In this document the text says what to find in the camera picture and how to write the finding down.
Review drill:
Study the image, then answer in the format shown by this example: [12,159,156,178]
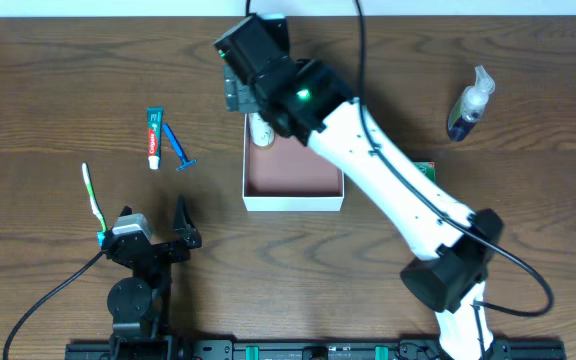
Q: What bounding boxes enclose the white cardboard box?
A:
[242,116,345,212]

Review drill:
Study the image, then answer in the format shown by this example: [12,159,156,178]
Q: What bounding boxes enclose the Colgate toothpaste tube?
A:
[147,107,164,170]

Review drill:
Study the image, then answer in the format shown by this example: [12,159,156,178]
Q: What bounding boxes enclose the white speckled cream tube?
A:
[247,113,275,148]

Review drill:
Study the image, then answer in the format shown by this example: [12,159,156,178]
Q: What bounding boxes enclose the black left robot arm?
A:
[101,196,202,360]

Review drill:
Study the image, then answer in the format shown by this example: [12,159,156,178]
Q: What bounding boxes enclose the clear pump bottle purple liquid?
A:
[447,65,496,142]

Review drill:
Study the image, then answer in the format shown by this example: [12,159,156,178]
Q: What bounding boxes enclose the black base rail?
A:
[65,337,568,360]

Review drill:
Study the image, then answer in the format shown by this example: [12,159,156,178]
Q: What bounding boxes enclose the green white toothbrush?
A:
[81,162,108,247]

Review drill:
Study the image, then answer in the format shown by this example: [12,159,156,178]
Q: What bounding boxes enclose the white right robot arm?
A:
[214,15,503,359]

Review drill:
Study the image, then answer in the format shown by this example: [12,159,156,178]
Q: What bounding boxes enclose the blue disposable razor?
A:
[163,123,196,171]

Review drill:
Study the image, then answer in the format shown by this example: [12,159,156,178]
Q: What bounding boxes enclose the green Dettol soap bar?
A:
[414,161,436,183]

